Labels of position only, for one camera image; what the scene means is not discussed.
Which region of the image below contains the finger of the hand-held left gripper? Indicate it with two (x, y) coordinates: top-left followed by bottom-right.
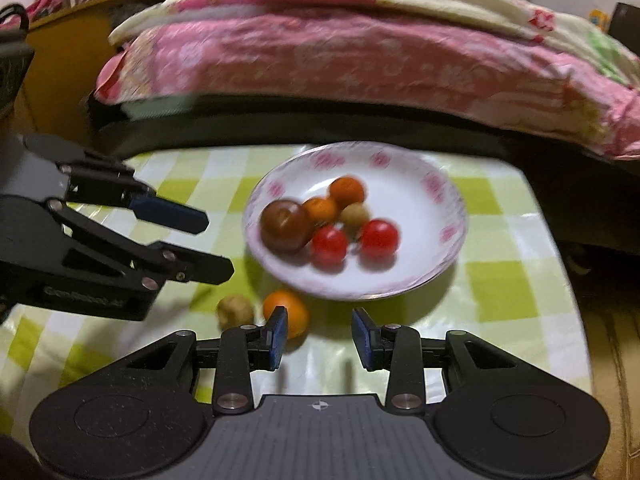
(50, 200), (235, 291)
(59, 150), (210, 235)

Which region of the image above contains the green white checkered tablecloth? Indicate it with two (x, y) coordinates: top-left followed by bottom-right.
(0, 145), (593, 441)

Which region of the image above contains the red cherry tomato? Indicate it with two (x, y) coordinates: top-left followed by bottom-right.
(358, 218), (401, 261)
(312, 226), (349, 267)

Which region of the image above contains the small orange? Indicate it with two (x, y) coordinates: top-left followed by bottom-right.
(263, 290), (310, 339)

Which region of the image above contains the dark purple tomato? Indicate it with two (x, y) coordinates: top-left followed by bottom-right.
(260, 199), (313, 254)

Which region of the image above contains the black cable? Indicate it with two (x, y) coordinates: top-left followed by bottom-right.
(0, 3), (30, 36)

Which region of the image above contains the brown longan with hole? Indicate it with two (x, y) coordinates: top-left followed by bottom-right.
(216, 295), (255, 330)

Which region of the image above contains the large orange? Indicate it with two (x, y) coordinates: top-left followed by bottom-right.
(328, 176), (367, 211)

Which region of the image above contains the white plate with pink flowers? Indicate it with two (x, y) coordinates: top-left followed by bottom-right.
(242, 141), (469, 301)

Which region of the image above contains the pink floral bedsheet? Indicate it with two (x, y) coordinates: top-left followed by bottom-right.
(94, 12), (640, 161)

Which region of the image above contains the medium orange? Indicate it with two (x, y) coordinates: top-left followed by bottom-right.
(301, 196), (340, 228)

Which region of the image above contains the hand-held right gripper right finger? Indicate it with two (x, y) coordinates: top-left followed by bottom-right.
(351, 307), (526, 415)

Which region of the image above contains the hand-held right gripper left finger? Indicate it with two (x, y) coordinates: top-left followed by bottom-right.
(115, 305), (290, 415)

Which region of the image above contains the wooden cabinet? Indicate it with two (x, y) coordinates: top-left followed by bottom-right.
(15, 0), (188, 161)

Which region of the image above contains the round tan longan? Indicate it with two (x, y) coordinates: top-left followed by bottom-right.
(340, 203), (372, 233)

